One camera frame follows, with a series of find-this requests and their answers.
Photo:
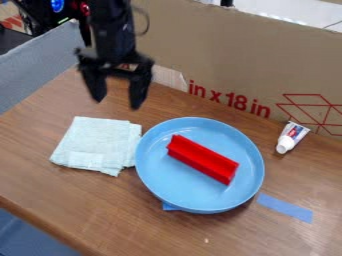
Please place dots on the black computer with lights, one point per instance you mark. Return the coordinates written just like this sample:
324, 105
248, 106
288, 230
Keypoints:
57, 23

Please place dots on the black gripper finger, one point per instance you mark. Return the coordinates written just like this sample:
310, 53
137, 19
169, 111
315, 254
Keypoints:
93, 79
137, 90

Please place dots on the red plastic block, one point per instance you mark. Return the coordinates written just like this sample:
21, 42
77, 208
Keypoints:
208, 162

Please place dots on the white toothpaste tube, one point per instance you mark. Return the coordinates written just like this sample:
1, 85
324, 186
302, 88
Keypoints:
291, 136

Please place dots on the blue tape under plate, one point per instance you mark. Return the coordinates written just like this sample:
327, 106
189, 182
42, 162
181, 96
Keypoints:
168, 207

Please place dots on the cardboard box wall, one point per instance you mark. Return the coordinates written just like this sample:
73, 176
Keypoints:
271, 68

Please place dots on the blue plate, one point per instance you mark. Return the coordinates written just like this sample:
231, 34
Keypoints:
180, 185

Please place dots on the light blue folded cloth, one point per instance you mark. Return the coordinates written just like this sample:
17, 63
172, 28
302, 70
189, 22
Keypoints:
97, 145

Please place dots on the blue tape strip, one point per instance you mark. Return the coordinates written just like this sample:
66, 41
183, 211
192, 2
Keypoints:
284, 208

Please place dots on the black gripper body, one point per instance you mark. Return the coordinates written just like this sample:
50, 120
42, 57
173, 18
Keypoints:
111, 55

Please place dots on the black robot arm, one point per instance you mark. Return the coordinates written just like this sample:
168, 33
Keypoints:
112, 7

